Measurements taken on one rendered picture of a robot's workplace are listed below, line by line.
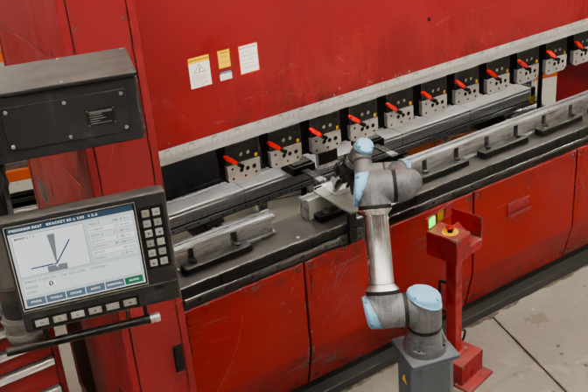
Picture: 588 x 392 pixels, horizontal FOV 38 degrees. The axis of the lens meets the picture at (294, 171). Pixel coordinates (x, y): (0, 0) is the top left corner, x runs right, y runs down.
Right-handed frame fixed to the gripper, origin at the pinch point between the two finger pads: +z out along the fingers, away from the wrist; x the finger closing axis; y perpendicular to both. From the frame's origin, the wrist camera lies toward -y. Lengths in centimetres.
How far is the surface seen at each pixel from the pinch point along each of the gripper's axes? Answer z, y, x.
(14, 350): -53, -36, 146
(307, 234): 7.6, -11.8, 20.0
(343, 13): -51, 52, -10
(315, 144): -13.1, 17.6, 8.3
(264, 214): 7.1, 2.3, 33.9
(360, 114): -16.9, 23.9, -15.5
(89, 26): -88, 44, 99
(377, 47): -37, 42, -26
